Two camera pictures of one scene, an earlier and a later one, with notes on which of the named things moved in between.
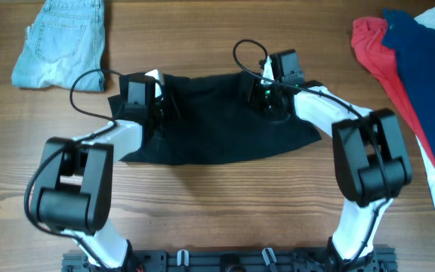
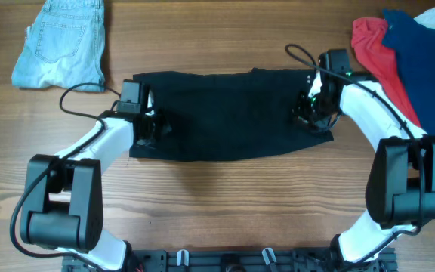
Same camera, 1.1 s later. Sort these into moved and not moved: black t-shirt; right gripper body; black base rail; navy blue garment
Moved: right gripper body
Not moved: navy blue garment; black base rail; black t-shirt
